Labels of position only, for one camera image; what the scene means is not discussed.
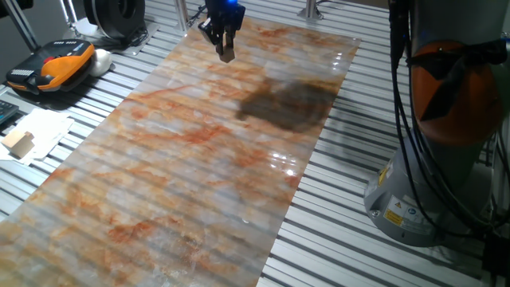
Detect black cloth strap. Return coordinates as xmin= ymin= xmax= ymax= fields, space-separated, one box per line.
xmin=406 ymin=39 xmax=509 ymax=123

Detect thin black cable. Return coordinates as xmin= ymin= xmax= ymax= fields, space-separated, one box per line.
xmin=186 ymin=0 xmax=208 ymax=26

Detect small wooden block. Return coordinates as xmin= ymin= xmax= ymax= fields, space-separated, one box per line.
xmin=218 ymin=44 xmax=237 ymax=64

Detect dark grey frame post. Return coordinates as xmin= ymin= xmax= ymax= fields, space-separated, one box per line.
xmin=2 ymin=0 xmax=41 ymax=53

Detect orange black teach pendant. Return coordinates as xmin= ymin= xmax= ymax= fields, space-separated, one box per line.
xmin=6 ymin=38 xmax=96 ymax=96

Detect large wooden block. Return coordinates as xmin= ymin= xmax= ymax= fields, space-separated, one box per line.
xmin=1 ymin=130 xmax=36 ymax=159

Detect white paper sheets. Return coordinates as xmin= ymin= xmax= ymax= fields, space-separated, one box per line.
xmin=0 ymin=108 xmax=76 ymax=167

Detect aluminium frame post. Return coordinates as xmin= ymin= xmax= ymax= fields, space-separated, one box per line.
xmin=297 ymin=0 xmax=324 ymax=21
xmin=174 ymin=0 xmax=190 ymax=33

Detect orange marble pattern mat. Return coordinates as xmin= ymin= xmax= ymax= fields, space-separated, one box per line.
xmin=0 ymin=10 xmax=362 ymax=287

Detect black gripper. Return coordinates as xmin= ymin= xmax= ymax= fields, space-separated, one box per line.
xmin=198 ymin=0 xmax=247 ymax=56

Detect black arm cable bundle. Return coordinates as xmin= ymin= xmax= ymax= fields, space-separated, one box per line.
xmin=388 ymin=0 xmax=510 ymax=240

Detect dark sleeved forearm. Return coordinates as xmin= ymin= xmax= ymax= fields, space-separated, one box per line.
xmin=0 ymin=0 xmax=35 ymax=19

